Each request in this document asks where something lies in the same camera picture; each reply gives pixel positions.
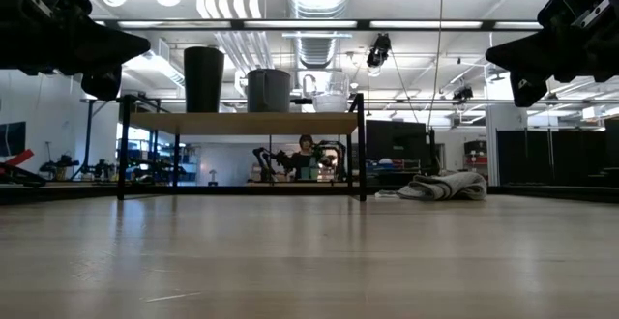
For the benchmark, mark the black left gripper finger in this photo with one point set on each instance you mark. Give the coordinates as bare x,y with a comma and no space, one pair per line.
102,84
101,48

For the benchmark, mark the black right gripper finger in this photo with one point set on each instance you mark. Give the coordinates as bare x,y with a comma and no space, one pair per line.
539,55
528,91

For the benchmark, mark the tall dark tumbler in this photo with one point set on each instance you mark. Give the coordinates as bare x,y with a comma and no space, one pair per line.
204,79

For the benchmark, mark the grey ceramic mug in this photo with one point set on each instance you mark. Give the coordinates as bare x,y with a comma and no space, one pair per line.
268,92

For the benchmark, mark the clear glass mug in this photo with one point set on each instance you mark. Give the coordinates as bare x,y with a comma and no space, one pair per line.
331,99

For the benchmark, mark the black background robot arm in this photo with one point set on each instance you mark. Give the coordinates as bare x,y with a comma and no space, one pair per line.
268,162
101,170
60,166
336,157

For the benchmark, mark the black room partition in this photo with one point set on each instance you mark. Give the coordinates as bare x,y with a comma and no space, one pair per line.
532,159

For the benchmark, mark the red and black equipment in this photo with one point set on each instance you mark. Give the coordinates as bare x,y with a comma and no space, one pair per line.
17,171

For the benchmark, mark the folded grey towel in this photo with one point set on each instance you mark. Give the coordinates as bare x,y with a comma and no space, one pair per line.
450,186

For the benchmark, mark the black overhead light bar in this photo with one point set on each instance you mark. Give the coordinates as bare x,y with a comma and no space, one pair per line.
300,24

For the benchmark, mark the small black ceiling camera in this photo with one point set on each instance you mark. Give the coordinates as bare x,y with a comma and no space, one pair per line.
462,94

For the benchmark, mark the dark wall screen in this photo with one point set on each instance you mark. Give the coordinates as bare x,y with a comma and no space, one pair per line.
12,137

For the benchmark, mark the black hanging camera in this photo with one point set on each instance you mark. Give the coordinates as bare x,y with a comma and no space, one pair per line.
378,50

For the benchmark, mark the seated person facing camera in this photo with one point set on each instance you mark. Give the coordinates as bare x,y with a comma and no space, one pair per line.
304,159

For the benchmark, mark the silver ceiling air duct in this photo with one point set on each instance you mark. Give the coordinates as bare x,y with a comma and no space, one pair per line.
319,0

